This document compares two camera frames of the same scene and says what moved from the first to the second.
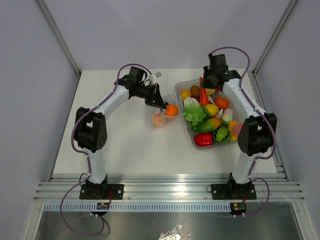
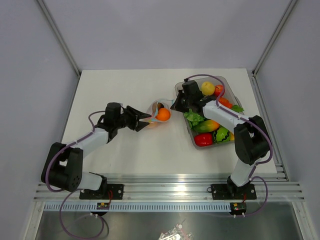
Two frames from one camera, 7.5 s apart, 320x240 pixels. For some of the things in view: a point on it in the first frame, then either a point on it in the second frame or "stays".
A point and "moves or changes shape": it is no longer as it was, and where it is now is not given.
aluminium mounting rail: (270, 187) stays
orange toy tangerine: (171, 110) moves or changes shape
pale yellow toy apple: (210, 92) stays
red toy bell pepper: (203, 139) stays
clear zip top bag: (173, 109) moves or changes shape
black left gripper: (155, 98) to (135, 115)
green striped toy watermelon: (222, 134) stays
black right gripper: (206, 70) to (177, 106)
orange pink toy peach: (158, 120) to (154, 125)
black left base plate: (101, 191) stays
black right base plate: (233, 191) stays
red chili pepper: (203, 97) moves or changes shape
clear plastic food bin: (211, 119) stays
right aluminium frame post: (253, 72) stays
